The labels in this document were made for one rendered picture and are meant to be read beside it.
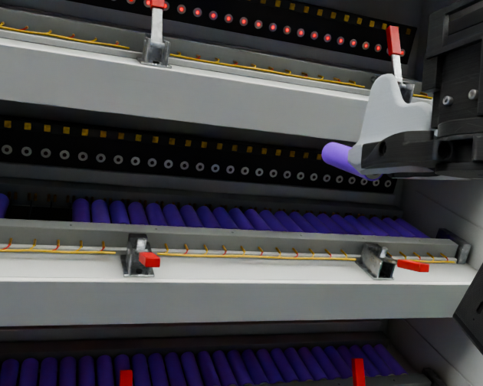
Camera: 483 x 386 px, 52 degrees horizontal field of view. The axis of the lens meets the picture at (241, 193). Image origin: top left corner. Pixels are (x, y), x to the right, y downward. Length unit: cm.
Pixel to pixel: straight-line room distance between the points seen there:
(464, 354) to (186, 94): 48
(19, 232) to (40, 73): 15
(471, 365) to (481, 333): 47
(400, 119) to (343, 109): 23
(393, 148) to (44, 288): 32
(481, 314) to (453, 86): 11
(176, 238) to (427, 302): 30
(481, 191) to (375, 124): 40
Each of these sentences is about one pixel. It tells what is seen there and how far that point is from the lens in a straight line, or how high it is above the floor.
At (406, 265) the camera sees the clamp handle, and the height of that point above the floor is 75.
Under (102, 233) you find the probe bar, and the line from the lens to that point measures 50.
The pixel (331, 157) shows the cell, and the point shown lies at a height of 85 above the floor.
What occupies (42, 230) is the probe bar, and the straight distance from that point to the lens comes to 50.
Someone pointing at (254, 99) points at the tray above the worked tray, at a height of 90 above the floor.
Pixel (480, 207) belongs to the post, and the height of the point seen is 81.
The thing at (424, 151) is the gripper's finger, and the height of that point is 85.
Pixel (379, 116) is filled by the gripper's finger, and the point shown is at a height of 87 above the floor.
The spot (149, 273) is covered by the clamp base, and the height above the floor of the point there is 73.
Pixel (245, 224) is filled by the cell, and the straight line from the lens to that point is 58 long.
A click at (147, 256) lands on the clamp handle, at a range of 41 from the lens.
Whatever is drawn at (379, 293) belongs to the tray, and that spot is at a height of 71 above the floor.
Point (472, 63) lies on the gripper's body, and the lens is 26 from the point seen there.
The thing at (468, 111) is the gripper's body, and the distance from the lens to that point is 25.
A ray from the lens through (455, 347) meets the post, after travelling 74.
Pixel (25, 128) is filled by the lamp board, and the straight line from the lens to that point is 61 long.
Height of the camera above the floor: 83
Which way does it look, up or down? 3 degrees down
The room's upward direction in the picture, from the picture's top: 5 degrees clockwise
